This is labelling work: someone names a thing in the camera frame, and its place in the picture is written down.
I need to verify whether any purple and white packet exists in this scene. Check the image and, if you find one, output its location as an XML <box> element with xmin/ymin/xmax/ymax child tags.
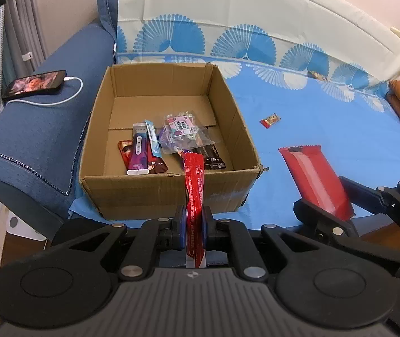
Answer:
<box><xmin>127</xmin><ymin>123</ymin><xmax>151</xmax><ymax>176</ymax></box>

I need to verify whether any brown cardboard box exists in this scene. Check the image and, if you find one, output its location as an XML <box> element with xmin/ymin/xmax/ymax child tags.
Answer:
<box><xmin>79</xmin><ymin>61</ymin><xmax>267</xmax><ymax>222</ymax></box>

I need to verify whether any blue fan-print sheet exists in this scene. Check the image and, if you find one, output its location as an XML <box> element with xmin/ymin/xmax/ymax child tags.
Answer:
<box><xmin>68</xmin><ymin>0</ymin><xmax>400</xmax><ymax>264</ymax></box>

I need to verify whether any black smartphone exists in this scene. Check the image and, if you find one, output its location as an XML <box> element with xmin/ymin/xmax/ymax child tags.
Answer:
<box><xmin>2</xmin><ymin>70</ymin><xmax>68</xmax><ymax>101</ymax></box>

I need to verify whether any light blue stick packet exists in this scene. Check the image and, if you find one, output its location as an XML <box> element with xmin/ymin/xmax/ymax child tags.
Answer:
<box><xmin>144</xmin><ymin>119</ymin><xmax>164</xmax><ymax>158</ymax></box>

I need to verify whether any dark red snack packet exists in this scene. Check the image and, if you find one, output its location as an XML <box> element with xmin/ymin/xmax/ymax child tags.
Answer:
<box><xmin>118</xmin><ymin>140</ymin><xmax>167</xmax><ymax>174</ymax></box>

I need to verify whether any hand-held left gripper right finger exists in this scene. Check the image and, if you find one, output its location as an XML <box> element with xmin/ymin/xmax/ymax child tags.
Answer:
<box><xmin>202</xmin><ymin>205</ymin><xmax>330</xmax><ymax>281</ymax></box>

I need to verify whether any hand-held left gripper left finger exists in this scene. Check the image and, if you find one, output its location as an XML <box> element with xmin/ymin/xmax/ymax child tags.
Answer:
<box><xmin>51</xmin><ymin>205</ymin><xmax>188</xmax><ymax>281</ymax></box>

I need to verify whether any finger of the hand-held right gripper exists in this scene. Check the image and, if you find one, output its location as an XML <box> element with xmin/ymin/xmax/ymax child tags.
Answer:
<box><xmin>293</xmin><ymin>199</ymin><xmax>400</xmax><ymax>276</ymax></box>
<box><xmin>340</xmin><ymin>176</ymin><xmax>400</xmax><ymax>239</ymax></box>

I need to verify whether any blue sofa armrest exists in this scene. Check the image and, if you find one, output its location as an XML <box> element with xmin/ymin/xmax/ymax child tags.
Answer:
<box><xmin>0</xmin><ymin>0</ymin><xmax>121</xmax><ymax>229</ymax></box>

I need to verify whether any black snack bar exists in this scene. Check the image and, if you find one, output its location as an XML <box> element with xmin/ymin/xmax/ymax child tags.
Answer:
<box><xmin>189</xmin><ymin>144</ymin><xmax>226</xmax><ymax>171</ymax></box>

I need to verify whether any white charging cable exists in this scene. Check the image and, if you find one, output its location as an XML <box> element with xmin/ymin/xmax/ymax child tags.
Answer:
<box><xmin>0</xmin><ymin>2</ymin><xmax>83</xmax><ymax>113</ymax></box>

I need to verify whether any white plastic object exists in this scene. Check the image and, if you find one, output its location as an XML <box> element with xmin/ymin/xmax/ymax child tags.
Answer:
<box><xmin>6</xmin><ymin>217</ymin><xmax>46</xmax><ymax>243</ymax></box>

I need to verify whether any small red and tan candy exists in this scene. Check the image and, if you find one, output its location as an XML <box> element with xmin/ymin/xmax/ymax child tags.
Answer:
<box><xmin>260</xmin><ymin>112</ymin><xmax>282</xmax><ymax>129</ymax></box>

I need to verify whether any grey curtain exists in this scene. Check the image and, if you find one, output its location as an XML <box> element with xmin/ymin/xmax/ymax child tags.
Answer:
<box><xmin>0</xmin><ymin>0</ymin><xmax>48</xmax><ymax>74</ymax></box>

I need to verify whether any red stick packet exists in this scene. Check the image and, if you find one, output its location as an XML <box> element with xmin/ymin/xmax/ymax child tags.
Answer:
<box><xmin>182</xmin><ymin>151</ymin><xmax>208</xmax><ymax>269</ymax></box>

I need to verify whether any clear bag with pink label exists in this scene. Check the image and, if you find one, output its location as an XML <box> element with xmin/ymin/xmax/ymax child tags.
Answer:
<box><xmin>160</xmin><ymin>110</ymin><xmax>215</xmax><ymax>155</ymax></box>

